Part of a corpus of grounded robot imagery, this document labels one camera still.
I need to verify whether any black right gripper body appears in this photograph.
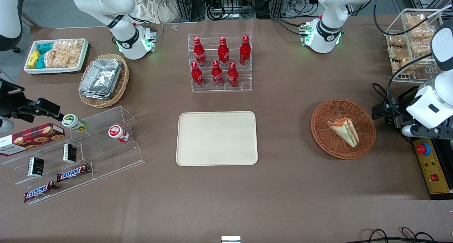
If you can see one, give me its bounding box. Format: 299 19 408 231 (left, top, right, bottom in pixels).
0 79 26 118

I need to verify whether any triangle sandwich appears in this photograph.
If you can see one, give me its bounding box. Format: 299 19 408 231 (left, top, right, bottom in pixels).
327 118 360 148

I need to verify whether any white rectangular snack tray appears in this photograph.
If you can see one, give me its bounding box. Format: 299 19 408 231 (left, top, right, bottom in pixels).
23 38 90 75

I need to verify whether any brown wicker basket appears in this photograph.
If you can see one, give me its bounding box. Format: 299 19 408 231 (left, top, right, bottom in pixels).
310 98 377 160

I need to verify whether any aluminium foil tray stack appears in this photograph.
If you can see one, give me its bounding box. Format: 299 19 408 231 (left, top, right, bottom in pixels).
79 58 123 100

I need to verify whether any light wicker oval basket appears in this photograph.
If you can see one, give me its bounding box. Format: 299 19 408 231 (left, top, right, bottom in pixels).
78 53 130 108

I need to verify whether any beige plastic tray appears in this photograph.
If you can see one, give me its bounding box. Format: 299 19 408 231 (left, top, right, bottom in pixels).
176 111 258 166

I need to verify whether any grey metal box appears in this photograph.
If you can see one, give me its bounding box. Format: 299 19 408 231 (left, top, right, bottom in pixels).
391 97 408 128

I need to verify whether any red tartan cookie box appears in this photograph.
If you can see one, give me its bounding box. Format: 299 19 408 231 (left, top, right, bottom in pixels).
0 123 65 157

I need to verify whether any green lid drink bottle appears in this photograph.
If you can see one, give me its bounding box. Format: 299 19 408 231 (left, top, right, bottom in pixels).
62 114 88 133

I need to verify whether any yellow snack packet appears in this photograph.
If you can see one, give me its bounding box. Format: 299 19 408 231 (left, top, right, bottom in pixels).
27 50 41 69

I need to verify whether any small black box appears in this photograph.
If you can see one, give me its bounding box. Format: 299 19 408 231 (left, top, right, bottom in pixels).
27 157 45 177
63 143 78 164

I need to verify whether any yellow emergency stop box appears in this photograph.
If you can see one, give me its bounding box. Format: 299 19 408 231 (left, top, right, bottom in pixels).
412 137 453 195

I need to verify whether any snickers chocolate bar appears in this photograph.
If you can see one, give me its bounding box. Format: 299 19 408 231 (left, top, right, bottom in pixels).
23 181 58 204
56 164 91 183

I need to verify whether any red lid drink bottle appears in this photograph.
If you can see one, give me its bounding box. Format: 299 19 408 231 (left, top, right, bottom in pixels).
108 125 130 143

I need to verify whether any clear acrylic stepped stand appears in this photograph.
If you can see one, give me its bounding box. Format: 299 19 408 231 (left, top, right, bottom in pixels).
0 130 95 205
70 106 145 182

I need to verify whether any clear acrylic bottle rack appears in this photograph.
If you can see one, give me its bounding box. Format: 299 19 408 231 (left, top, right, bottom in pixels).
188 33 253 92

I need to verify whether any beige crumpled cloth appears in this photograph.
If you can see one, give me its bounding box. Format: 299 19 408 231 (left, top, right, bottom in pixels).
132 0 178 24

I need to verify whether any red cola bottle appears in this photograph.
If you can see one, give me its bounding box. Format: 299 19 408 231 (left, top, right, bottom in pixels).
193 37 207 68
239 35 252 67
211 60 224 87
227 62 239 88
191 61 205 88
218 37 230 67

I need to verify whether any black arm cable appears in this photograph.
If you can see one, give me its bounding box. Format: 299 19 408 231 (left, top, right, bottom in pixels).
371 53 434 120

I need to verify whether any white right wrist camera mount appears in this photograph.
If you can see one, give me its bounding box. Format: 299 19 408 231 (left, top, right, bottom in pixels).
0 119 15 134

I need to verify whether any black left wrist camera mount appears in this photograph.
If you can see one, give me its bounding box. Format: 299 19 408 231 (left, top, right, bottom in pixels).
401 124 453 140

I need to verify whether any white wire basket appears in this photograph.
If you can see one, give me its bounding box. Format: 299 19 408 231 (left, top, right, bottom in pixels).
384 8 445 83

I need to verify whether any black floor cable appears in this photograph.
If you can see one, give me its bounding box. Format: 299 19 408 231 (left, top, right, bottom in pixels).
353 227 436 243

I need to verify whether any aluminium frame post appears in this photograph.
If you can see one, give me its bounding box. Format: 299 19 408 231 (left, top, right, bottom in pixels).
173 0 194 23
272 0 288 19

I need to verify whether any black coiled cable bundle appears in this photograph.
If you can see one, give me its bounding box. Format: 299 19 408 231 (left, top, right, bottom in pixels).
205 1 256 21

